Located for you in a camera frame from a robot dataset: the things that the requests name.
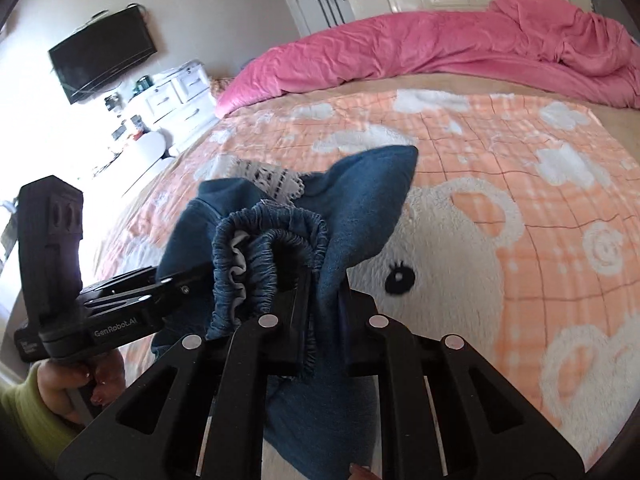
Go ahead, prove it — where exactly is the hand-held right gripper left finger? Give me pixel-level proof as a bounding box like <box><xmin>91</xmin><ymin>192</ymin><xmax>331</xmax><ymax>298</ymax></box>
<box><xmin>55</xmin><ymin>269</ymin><xmax>317</xmax><ymax>480</ymax></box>

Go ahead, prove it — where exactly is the blue denim pants lace trim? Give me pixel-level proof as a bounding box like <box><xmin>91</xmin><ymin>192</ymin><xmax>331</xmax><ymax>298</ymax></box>
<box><xmin>150</xmin><ymin>145</ymin><xmax>421</xmax><ymax>480</ymax></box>

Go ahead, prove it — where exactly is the white dresser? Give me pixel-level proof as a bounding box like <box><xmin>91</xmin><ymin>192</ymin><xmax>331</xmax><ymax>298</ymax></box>
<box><xmin>102</xmin><ymin>60</ymin><xmax>221</xmax><ymax>152</ymax></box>

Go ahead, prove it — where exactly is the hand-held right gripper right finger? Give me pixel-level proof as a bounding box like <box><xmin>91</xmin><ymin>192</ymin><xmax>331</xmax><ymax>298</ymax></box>
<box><xmin>339</xmin><ymin>282</ymin><xmax>585</xmax><ymax>480</ymax></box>

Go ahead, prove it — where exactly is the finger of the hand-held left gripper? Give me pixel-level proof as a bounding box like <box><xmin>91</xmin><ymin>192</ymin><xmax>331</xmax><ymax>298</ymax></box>
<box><xmin>80</xmin><ymin>266</ymin><xmax>161</xmax><ymax>302</ymax></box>
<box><xmin>89</xmin><ymin>262</ymin><xmax>215</xmax><ymax>318</ymax></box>

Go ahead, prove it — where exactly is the orange bear printed blanket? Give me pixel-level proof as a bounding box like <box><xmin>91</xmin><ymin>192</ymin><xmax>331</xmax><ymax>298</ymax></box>
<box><xmin>95</xmin><ymin>72</ymin><xmax>640</xmax><ymax>476</ymax></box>

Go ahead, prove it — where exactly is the white round chair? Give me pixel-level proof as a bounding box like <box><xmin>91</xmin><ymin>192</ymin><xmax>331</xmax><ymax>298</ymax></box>
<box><xmin>80</xmin><ymin>130</ymin><xmax>177</xmax><ymax>196</ymax></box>

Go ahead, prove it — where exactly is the pink duvet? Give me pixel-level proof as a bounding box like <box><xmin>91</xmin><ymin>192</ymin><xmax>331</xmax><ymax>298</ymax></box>
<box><xmin>214</xmin><ymin>0</ymin><xmax>640</xmax><ymax>118</ymax></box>

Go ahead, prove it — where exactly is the person's left hand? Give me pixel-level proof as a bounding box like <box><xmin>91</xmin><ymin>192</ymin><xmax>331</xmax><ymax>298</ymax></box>
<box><xmin>29</xmin><ymin>347</ymin><xmax>127</xmax><ymax>427</ymax></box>

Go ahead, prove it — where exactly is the black wall television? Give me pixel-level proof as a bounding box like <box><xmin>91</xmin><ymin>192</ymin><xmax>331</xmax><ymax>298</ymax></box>
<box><xmin>48</xmin><ymin>5</ymin><xmax>159</xmax><ymax>106</ymax></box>

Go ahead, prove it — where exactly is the person's left forearm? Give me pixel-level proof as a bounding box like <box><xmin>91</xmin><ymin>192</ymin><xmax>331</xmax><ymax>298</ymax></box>
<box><xmin>0</xmin><ymin>365</ymin><xmax>87</xmax><ymax>463</ymax></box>

